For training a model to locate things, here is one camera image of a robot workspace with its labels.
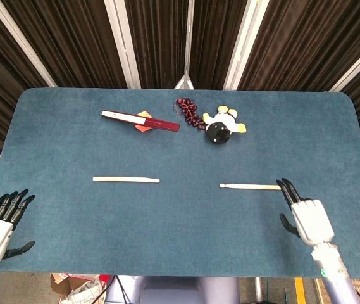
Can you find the right black-fingered white robot hand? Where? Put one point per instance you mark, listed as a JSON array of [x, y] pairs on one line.
[[312, 221]]

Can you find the pale wooden drumstick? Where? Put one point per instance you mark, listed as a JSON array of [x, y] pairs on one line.
[[249, 186], [122, 179]]

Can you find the white table leg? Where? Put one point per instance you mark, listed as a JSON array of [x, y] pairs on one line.
[[258, 288]]

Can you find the cardboard box with papers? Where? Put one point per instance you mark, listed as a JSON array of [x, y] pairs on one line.
[[75, 291]]

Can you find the black white yellow plush toy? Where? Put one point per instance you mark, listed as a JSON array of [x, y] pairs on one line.
[[219, 133]]

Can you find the blue fabric table mat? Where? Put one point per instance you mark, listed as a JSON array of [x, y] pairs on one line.
[[167, 221]]

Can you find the lavender robot torso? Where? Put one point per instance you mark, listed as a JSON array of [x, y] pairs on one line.
[[173, 289]]

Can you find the dark red grape bunch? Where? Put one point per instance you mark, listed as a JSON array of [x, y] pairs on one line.
[[189, 111]]

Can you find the red and white folded fan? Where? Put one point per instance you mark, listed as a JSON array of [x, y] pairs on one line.
[[160, 123]]

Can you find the orange folded paper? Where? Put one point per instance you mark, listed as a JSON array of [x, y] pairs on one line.
[[144, 128]]

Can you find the thin white centre pole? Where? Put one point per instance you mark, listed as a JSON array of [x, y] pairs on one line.
[[185, 80]]

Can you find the dark brown curtain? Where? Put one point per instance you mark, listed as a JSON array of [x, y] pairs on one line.
[[72, 41]]

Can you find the white frame post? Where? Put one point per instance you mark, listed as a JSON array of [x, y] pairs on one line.
[[21, 44], [357, 66], [243, 47], [122, 44]]

